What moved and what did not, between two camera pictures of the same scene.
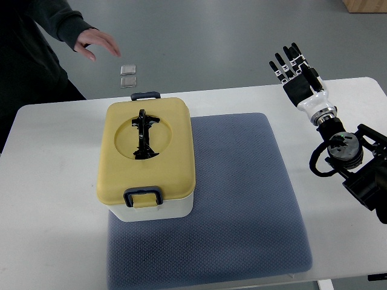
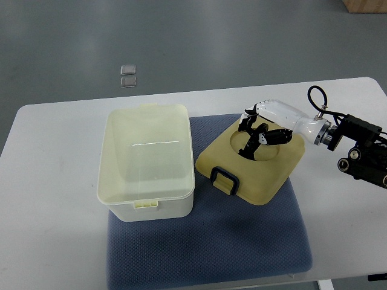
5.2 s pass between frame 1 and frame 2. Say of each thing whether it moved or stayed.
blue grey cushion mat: stayed
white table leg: stayed
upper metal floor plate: stayed
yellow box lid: moved
